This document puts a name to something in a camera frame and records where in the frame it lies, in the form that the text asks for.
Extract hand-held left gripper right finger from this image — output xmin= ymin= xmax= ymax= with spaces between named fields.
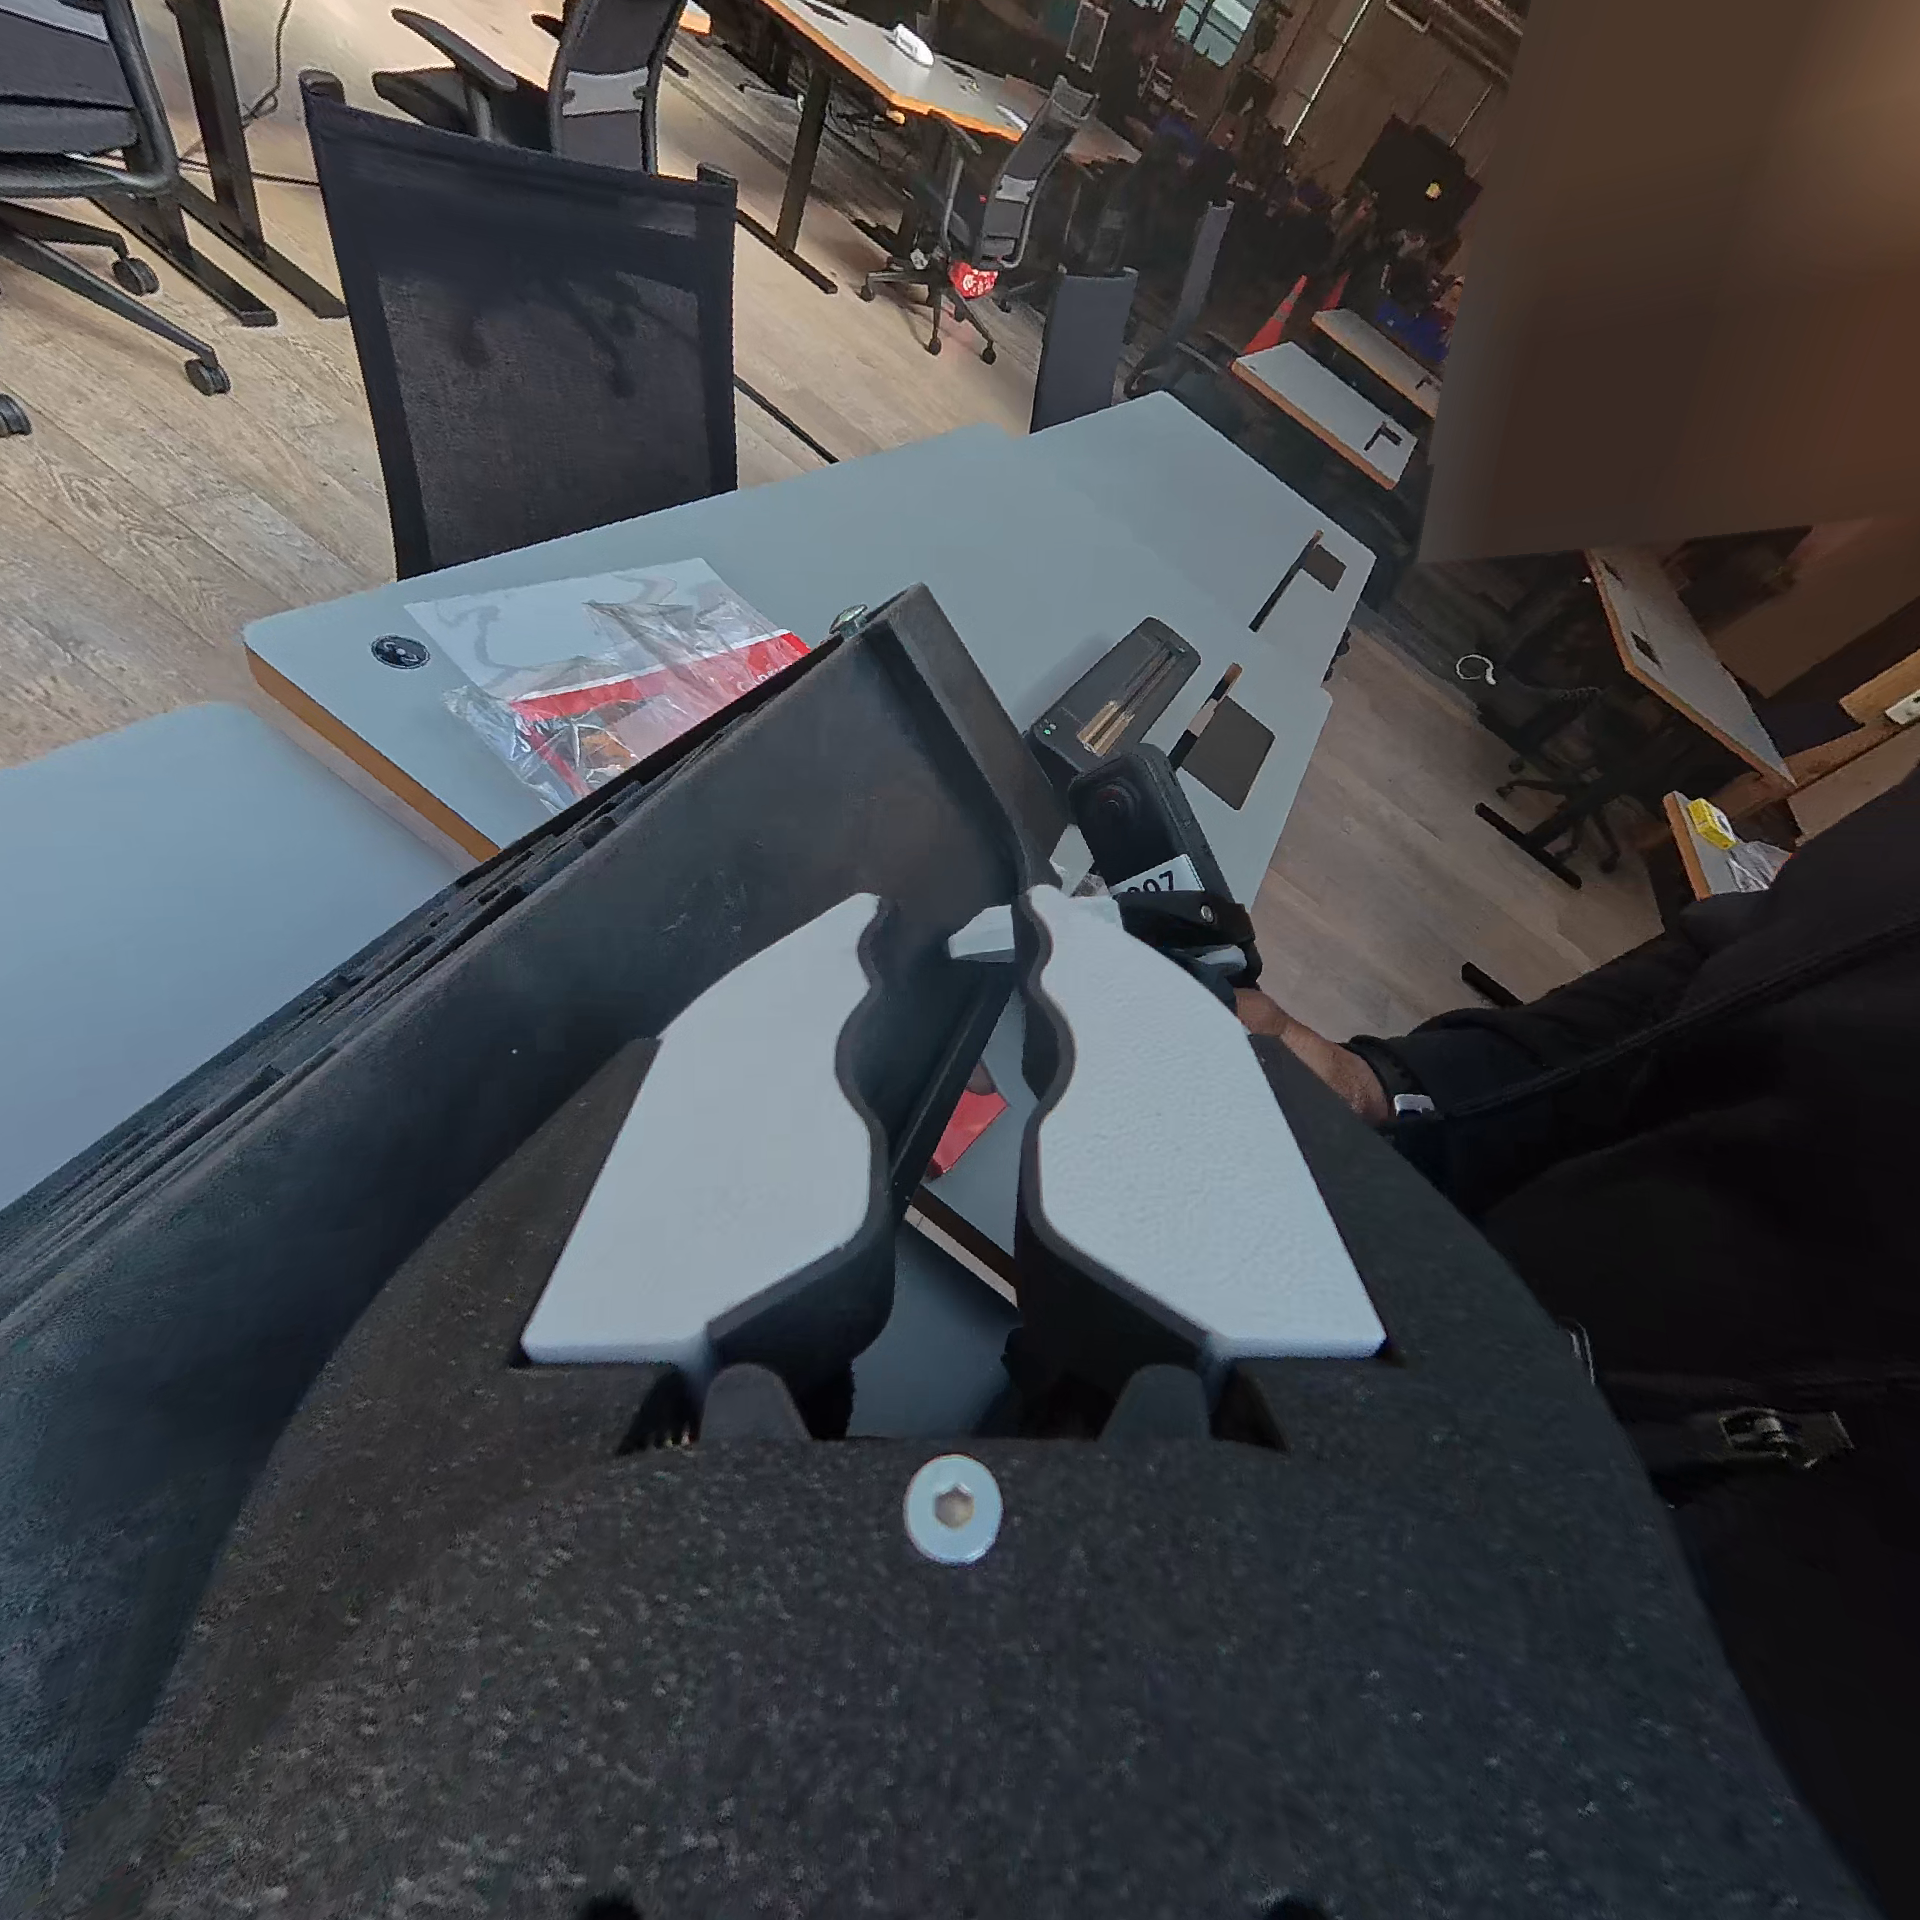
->
xmin=1014 ymin=884 xmax=1391 ymax=1370

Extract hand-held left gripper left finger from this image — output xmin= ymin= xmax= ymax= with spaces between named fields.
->
xmin=518 ymin=892 xmax=904 ymax=1370

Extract black plastic tray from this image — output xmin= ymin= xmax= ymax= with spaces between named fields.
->
xmin=0 ymin=584 xmax=1067 ymax=1847

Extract person's right forearm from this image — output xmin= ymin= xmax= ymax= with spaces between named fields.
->
xmin=1347 ymin=900 xmax=1817 ymax=1208

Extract grey desk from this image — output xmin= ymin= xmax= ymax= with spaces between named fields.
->
xmin=242 ymin=423 xmax=1337 ymax=1309
xmin=1032 ymin=391 xmax=1379 ymax=694
xmin=0 ymin=701 xmax=471 ymax=1208

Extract white wood-edged desk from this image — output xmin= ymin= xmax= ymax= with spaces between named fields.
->
xmin=1232 ymin=343 xmax=1423 ymax=492
xmin=1585 ymin=546 xmax=1799 ymax=791
xmin=1312 ymin=306 xmax=1452 ymax=424

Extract wood-edged long desk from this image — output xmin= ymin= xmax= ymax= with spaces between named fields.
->
xmin=682 ymin=0 xmax=1146 ymax=298

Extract person's right hand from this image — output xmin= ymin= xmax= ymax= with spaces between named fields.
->
xmin=1242 ymin=995 xmax=1392 ymax=1124

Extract black square pad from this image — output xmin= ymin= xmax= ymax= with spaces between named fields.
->
xmin=1177 ymin=694 xmax=1278 ymax=814

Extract black battery charger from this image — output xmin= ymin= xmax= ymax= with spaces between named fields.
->
xmin=1026 ymin=614 xmax=1207 ymax=783

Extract red packet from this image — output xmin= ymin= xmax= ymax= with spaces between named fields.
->
xmin=922 ymin=1087 xmax=1011 ymax=1182

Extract clear plastic bag red contents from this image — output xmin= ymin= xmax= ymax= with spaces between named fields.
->
xmin=404 ymin=555 xmax=815 ymax=820

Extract person in black jacket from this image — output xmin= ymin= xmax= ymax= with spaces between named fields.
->
xmin=1441 ymin=773 xmax=1920 ymax=1920

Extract grey mesh office chair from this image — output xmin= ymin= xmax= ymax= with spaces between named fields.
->
xmin=862 ymin=76 xmax=1100 ymax=367

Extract black mesh chair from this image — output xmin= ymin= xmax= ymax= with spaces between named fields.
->
xmin=300 ymin=70 xmax=742 ymax=583

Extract black office chair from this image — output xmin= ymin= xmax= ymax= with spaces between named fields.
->
xmin=0 ymin=0 xmax=236 ymax=440
xmin=372 ymin=0 xmax=712 ymax=176

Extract black strap buckle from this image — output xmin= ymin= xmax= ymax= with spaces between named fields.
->
xmin=1634 ymin=1400 xmax=1856 ymax=1491

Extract black desk frame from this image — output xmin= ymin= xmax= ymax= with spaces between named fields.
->
xmin=146 ymin=0 xmax=350 ymax=326

